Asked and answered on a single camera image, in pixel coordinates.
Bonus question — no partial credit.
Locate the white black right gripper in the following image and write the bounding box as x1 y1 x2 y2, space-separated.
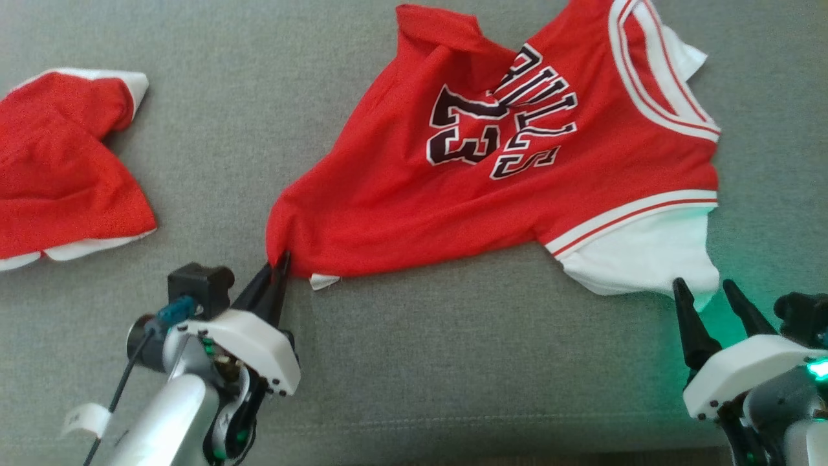
673 277 828 421

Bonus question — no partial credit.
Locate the red basketball shorts white trim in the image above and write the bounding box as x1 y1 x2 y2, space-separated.
0 68 158 272

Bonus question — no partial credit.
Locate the red Bulls basketball jersey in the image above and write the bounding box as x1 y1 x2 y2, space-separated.
265 0 722 313

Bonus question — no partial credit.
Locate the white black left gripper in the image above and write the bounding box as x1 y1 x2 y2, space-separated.
126 251 301 397

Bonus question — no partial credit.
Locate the black cable with teal plug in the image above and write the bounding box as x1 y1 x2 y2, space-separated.
83 296 197 466

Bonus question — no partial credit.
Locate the white cable label tape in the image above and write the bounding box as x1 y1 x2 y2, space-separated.
61 403 112 438

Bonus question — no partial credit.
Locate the grey sofa seat cushion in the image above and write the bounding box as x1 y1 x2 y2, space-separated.
0 0 828 466

